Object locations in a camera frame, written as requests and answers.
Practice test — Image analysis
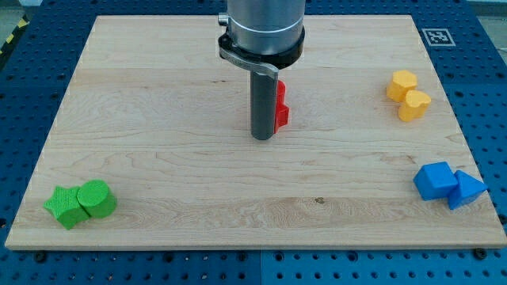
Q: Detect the red block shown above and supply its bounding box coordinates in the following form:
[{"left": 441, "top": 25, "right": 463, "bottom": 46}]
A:
[{"left": 273, "top": 80, "right": 290, "bottom": 134}]

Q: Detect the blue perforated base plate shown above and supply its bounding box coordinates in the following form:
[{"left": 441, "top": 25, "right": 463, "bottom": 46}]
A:
[{"left": 1, "top": 0, "right": 506, "bottom": 284}]

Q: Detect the green star block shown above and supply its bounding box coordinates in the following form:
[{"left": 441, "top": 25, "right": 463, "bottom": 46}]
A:
[{"left": 44, "top": 186, "right": 90, "bottom": 230}]

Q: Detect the grey cylindrical pointer tool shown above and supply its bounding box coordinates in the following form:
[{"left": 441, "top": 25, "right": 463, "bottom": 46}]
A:
[{"left": 250, "top": 71, "right": 277, "bottom": 140}]

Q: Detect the yellow hexagon block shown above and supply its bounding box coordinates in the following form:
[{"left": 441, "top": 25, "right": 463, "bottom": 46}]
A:
[{"left": 387, "top": 70, "right": 417, "bottom": 102}]

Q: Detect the blue triangle block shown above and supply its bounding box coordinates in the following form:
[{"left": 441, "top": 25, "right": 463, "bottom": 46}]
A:
[{"left": 448, "top": 170, "right": 488, "bottom": 210}]

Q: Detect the white fiducial marker tag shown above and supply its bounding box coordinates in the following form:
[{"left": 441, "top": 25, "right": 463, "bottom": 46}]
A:
[{"left": 421, "top": 28, "right": 456, "bottom": 47}]

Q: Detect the yellow heart block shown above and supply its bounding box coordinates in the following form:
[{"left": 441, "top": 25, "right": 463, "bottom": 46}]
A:
[{"left": 398, "top": 90, "right": 432, "bottom": 122}]

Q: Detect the wooden board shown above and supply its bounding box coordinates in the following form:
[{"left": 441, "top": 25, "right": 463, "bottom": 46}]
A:
[{"left": 6, "top": 15, "right": 506, "bottom": 251}]

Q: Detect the green cylinder block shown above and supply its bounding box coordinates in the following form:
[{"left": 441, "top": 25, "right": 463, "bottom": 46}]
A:
[{"left": 77, "top": 180, "right": 117, "bottom": 219}]

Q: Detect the blue cube block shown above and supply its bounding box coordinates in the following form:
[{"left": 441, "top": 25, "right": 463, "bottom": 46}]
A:
[{"left": 413, "top": 161, "right": 458, "bottom": 200}]

